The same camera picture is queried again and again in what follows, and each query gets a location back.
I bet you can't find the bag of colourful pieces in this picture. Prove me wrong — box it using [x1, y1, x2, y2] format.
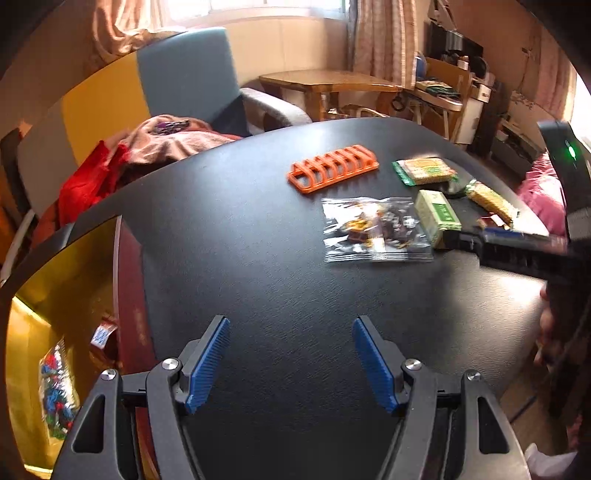
[37, 339, 77, 439]

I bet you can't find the orange curtain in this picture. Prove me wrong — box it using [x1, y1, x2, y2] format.
[91, 0, 168, 57]

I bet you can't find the yellow storage container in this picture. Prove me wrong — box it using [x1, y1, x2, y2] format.
[0, 215, 155, 477]

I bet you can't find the pink bedding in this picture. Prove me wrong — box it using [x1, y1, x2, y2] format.
[516, 152, 568, 237]

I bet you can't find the purple patterned item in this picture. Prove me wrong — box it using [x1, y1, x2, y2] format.
[150, 119, 192, 136]

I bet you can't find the orange plastic rack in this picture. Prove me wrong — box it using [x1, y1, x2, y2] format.
[286, 144, 380, 195]

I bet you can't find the white cabinet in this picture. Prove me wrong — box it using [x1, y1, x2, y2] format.
[457, 76, 497, 145]

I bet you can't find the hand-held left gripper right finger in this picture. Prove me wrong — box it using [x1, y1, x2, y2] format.
[352, 315, 532, 480]

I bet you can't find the white cloth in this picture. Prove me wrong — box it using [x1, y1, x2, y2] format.
[524, 443, 580, 480]

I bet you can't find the red cloth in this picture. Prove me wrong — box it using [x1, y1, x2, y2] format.
[34, 141, 134, 236]

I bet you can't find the person's right hand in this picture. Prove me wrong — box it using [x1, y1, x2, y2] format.
[533, 285, 557, 368]

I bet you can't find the wooden chair with clutter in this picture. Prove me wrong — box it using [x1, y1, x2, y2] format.
[405, 56, 469, 139]

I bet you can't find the green box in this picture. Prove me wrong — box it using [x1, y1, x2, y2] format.
[413, 189, 462, 247]

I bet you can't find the pink blanket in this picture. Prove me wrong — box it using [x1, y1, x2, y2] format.
[90, 116, 243, 169]

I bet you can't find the blue yellow sofa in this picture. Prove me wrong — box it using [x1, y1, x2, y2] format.
[0, 27, 315, 259]

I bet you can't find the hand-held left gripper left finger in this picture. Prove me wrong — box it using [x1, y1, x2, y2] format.
[53, 315, 230, 480]

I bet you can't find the green-edged snack packet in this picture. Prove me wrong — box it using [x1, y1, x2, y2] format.
[392, 157, 459, 186]

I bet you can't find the wooden table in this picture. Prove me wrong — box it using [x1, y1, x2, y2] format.
[257, 69, 403, 123]

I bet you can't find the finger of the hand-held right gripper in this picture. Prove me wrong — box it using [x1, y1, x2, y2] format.
[442, 227, 574, 283]

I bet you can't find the yellow snack packet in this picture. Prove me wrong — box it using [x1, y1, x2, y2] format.
[464, 180, 519, 227]

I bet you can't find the patterned curtain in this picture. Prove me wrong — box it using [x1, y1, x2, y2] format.
[352, 0, 434, 90]

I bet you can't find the clear bag of small parts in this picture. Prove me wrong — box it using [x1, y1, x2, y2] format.
[321, 196, 435, 265]

